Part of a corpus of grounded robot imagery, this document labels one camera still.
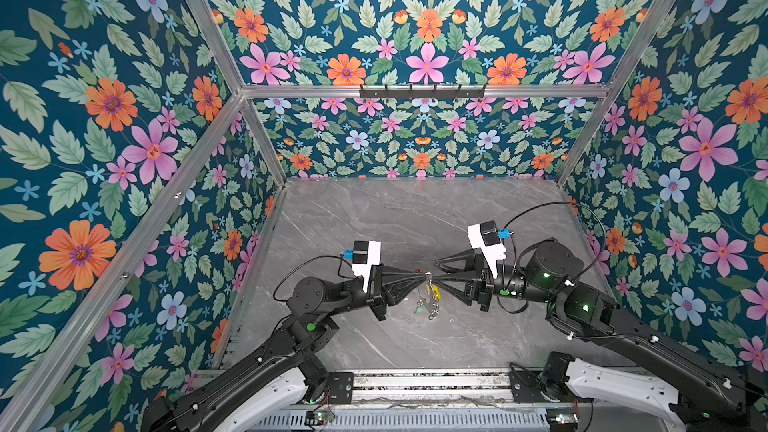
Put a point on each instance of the black hook rail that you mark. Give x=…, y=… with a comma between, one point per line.
x=439, y=92

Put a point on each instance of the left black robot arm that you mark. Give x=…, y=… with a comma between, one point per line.
x=285, y=369

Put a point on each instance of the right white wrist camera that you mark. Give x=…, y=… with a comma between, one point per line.
x=490, y=240

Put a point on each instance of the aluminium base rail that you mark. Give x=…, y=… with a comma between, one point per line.
x=468, y=387

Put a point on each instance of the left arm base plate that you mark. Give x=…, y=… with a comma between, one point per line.
x=337, y=388

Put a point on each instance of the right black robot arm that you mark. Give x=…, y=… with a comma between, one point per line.
x=681, y=386

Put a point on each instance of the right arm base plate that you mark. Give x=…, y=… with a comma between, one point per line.
x=550, y=384

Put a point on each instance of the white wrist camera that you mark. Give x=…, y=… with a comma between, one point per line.
x=490, y=240
x=366, y=257

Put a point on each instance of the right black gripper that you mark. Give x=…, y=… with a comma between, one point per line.
x=481, y=287

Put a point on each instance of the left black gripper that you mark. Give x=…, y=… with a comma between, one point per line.
x=408, y=282

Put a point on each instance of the keyring with coloured keys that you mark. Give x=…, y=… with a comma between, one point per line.
x=429, y=298

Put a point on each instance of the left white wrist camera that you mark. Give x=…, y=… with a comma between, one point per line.
x=366, y=257

